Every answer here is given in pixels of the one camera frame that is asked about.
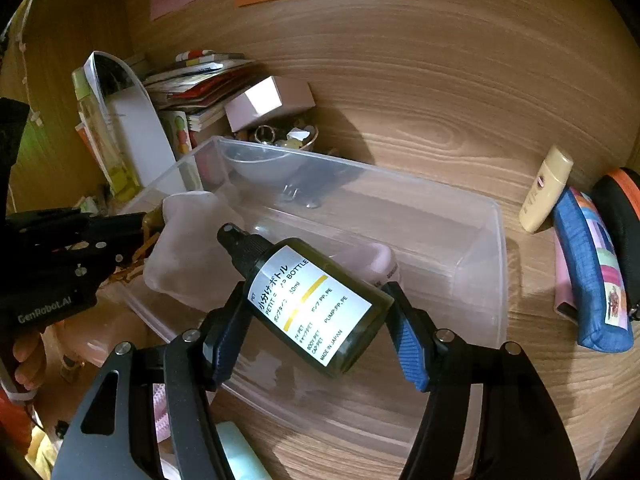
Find cream sunscreen bottle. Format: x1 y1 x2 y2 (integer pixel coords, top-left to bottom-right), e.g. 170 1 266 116
518 145 575 234

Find orange book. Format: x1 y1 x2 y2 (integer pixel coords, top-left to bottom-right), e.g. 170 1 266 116
74 122 102 162

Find mint green box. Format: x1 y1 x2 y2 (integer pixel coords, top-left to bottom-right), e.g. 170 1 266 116
215 420 274 480

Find wooden desktop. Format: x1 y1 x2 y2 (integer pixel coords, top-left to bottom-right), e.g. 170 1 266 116
30 35 640 480

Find glass bowl with trinkets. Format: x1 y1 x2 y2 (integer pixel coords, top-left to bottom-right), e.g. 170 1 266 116
220 124 320 187

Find fruit-print box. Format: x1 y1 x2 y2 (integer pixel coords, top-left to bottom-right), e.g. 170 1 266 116
160 110 194 162

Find pink flat case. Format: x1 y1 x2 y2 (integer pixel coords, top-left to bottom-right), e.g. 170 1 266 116
553 244 582 319

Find black orange zip case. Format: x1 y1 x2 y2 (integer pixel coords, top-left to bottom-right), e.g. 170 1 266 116
591 167 640 322

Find clear plastic storage bin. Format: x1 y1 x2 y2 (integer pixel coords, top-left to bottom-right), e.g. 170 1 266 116
120 135 508 466

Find yellow-green tall bottle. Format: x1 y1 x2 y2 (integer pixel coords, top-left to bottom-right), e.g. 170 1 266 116
71 67 142 199

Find stack of packets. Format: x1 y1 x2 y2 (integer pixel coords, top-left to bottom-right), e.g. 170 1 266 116
124 49 257 133

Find pink striped packet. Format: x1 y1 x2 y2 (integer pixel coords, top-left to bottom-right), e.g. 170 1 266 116
151 381 174 442

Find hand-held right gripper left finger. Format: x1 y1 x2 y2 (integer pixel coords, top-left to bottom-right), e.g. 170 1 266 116
52 285 256 480

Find dark green spray bottle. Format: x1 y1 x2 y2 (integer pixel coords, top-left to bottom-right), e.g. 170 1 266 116
217 223 396 378

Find pink bottle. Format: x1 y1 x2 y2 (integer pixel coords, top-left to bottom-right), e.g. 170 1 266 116
349 241 399 287

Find white translucent pouch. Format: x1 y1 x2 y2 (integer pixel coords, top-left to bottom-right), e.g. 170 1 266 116
144 191 247 312

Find small pink white box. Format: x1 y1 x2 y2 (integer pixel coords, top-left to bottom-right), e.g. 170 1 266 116
225 76 316 134

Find gold ribbon bundle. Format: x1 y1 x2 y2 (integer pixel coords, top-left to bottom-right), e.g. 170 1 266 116
125 209 167 283

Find person's left hand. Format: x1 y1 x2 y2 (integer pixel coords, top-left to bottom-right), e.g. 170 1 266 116
11 329 49 392

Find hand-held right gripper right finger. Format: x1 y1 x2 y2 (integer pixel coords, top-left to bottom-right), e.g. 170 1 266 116
382 281 583 480

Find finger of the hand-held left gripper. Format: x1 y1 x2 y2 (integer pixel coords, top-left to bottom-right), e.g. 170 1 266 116
75 239 138 283
92 212 151 241

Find blue fabric pouch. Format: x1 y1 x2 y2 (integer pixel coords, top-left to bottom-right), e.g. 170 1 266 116
552 187 635 354

